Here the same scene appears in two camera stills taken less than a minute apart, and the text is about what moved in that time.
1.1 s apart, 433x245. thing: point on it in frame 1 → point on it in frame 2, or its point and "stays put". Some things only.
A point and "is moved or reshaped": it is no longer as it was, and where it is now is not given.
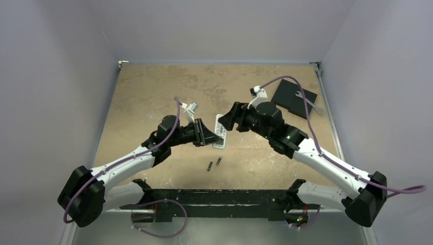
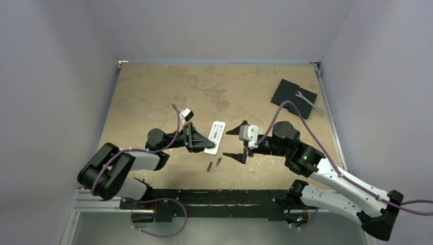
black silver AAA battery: (218, 161) stays put
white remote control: (220, 131) is moved or reshaped
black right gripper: (241, 117) → (246, 144)
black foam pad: (285, 95) stays put
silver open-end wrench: (319, 109) stays put
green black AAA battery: (209, 166) stays put
